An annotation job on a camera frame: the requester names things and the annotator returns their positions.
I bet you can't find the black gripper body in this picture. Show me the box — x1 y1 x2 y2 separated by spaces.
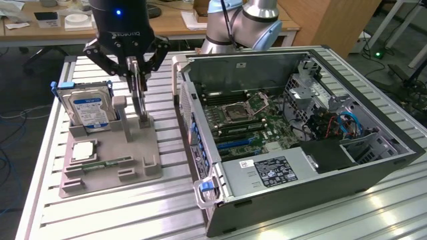
88 0 158 62

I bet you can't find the graphics card with black fan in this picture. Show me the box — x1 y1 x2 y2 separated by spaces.
126 56 151 123

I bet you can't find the black round lamp base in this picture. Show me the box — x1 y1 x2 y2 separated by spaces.
146 2 163 19

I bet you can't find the wooden desk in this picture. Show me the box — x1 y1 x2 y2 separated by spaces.
0 0 302 48

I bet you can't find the white round container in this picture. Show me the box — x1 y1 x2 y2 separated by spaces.
63 13 95 32

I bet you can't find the white paper stack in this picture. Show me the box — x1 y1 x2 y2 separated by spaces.
181 11 209 31

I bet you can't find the hard disk in blue carrier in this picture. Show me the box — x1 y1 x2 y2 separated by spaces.
50 80 116 133

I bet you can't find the brown cardboard box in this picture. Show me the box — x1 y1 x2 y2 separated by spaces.
193 0 213 17

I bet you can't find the black chair base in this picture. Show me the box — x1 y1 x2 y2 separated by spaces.
19 46 70 75

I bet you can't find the black box white label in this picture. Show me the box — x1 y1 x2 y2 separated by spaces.
32 11 63 29

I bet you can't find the white paper slip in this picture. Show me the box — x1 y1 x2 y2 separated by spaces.
4 22 31 30

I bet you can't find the CPU socket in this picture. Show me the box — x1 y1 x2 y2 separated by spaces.
223 101 255 124

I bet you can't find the clear bag of papers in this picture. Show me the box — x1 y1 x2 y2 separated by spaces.
0 0 27 20

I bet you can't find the metal socket cover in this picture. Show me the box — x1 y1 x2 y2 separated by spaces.
245 91 271 112

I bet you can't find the grey parts rack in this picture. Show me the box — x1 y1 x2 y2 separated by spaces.
58 96 165 200

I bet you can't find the silver CPU chip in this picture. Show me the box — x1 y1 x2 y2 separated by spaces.
71 142 96 162

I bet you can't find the black RAM stick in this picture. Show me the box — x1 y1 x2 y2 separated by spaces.
218 121 265 137

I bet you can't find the green RAM stick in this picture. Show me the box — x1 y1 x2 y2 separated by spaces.
82 157 130 172

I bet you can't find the blue expansion slot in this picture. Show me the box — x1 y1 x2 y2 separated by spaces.
215 138 255 151

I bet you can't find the green motherboard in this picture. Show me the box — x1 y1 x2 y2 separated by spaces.
199 89 302 162

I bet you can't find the silver disk bay cage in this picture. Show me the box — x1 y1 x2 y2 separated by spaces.
282 59 335 121

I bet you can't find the grey power supply unit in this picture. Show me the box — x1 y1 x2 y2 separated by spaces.
213 147 321 198

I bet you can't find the white floor box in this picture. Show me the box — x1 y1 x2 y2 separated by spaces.
358 31 374 55

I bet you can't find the open black PC case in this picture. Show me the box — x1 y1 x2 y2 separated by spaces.
171 49 427 238

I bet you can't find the black floor stand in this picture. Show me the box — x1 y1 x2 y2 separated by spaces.
386 63 427 111

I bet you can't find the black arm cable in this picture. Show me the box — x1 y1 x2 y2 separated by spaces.
221 0 242 50

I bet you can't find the white floor cable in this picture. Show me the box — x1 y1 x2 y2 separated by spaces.
0 104 51 120

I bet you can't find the blue floor cable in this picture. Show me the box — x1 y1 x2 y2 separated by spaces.
0 117 30 216

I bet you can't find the red wire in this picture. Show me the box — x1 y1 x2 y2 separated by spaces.
326 116 339 138

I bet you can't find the blue wire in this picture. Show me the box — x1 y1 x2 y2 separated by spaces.
335 112 365 140

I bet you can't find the white desk frame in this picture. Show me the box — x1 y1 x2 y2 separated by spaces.
363 0 427 68

